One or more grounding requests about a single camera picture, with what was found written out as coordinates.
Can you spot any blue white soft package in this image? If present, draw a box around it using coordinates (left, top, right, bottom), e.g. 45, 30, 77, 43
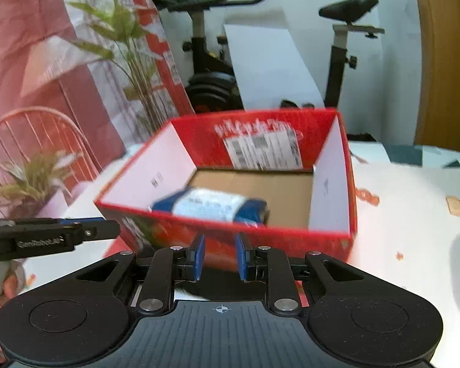
150, 187, 269, 226

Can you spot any red cardboard box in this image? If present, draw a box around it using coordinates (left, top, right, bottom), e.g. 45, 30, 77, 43
95, 109, 357, 271

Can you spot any pink printed backdrop cloth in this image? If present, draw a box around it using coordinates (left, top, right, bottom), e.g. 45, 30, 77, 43
0, 0, 193, 218

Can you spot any black exercise bike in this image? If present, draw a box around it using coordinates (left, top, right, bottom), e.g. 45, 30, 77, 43
153, 0, 384, 113

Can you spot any white foam sheet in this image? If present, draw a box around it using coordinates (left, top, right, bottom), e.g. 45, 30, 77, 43
224, 24, 324, 110

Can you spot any wooden door frame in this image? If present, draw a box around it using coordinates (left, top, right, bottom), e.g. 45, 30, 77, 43
415, 0, 460, 151

